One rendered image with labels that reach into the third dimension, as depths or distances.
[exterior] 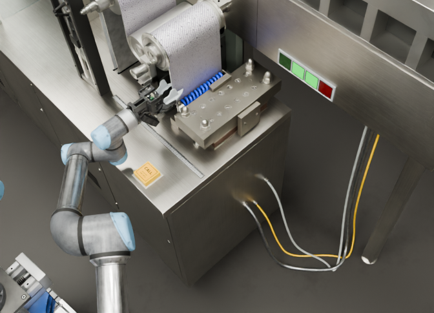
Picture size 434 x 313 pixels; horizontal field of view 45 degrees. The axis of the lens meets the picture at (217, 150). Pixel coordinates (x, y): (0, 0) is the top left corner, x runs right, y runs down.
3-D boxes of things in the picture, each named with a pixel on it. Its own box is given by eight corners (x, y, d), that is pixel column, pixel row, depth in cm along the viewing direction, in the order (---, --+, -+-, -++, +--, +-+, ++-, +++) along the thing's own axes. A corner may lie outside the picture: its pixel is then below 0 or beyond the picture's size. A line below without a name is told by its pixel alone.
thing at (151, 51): (144, 41, 173) (158, 58, 172) (148, 38, 173) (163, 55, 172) (142, 53, 180) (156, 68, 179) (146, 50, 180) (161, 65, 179)
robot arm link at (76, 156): (47, 268, 152) (68, 160, 190) (84, 264, 152) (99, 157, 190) (35, 242, 145) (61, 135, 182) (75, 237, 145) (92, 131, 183)
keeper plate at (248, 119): (237, 133, 198) (237, 115, 189) (256, 119, 201) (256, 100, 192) (242, 137, 197) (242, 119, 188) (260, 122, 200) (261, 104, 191)
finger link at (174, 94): (186, 85, 181) (163, 97, 179) (187, 96, 186) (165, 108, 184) (181, 79, 183) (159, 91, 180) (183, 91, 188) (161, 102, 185)
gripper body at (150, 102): (164, 93, 177) (136, 113, 173) (167, 110, 184) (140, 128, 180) (150, 82, 181) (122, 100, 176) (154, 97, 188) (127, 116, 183)
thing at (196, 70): (174, 104, 193) (168, 70, 178) (220, 71, 201) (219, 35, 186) (175, 104, 193) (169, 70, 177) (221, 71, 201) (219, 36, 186)
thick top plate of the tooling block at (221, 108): (175, 124, 194) (174, 114, 189) (251, 68, 208) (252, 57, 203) (204, 150, 187) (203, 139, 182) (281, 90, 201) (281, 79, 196)
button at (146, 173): (134, 175, 190) (133, 171, 188) (149, 164, 193) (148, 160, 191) (146, 187, 187) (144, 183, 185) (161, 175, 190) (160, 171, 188)
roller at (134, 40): (130, 53, 195) (124, 30, 185) (181, 20, 205) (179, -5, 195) (150, 70, 190) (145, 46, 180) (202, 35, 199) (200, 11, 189)
